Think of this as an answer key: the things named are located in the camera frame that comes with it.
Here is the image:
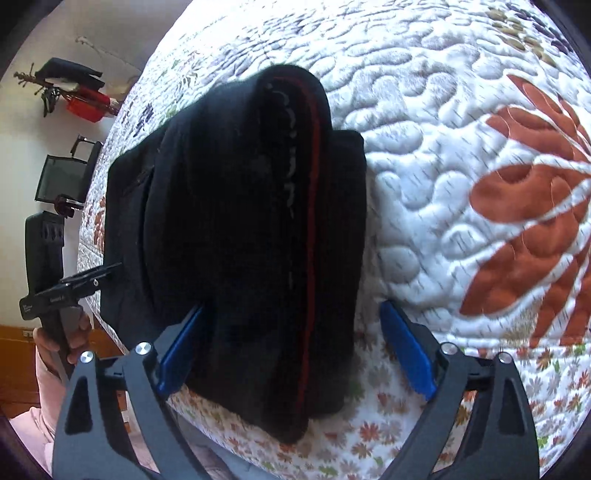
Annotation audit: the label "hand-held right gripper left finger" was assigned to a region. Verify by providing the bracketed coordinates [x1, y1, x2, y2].
[52, 302, 206, 480]

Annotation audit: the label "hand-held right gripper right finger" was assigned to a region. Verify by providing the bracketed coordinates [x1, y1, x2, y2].
[379, 300, 541, 480]

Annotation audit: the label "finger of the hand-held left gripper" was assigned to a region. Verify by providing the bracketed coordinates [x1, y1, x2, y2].
[60, 262, 123, 297]

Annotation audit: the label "black pants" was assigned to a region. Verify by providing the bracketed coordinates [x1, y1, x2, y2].
[99, 65, 368, 446]

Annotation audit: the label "person's left forearm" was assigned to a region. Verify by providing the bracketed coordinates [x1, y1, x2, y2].
[8, 353, 70, 467]

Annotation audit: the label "person's left hand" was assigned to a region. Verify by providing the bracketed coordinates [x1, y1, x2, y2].
[34, 310, 95, 385]

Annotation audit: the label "black mesh chair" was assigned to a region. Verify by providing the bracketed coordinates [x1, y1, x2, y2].
[34, 135, 103, 217]

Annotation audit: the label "red bag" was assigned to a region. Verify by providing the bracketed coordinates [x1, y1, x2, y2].
[65, 88, 115, 123]

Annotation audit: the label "wooden coat rack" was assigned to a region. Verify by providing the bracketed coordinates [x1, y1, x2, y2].
[13, 62, 125, 116]

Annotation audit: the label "black garment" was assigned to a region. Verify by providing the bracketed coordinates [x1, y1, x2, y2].
[34, 58, 106, 92]

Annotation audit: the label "floral quilted bedspread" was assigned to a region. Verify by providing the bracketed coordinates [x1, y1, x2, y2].
[74, 0, 591, 480]

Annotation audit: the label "wooden bed frame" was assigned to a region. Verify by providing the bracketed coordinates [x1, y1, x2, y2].
[88, 316, 134, 367]

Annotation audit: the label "black strap bag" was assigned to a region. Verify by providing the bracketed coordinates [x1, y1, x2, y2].
[39, 88, 63, 119]

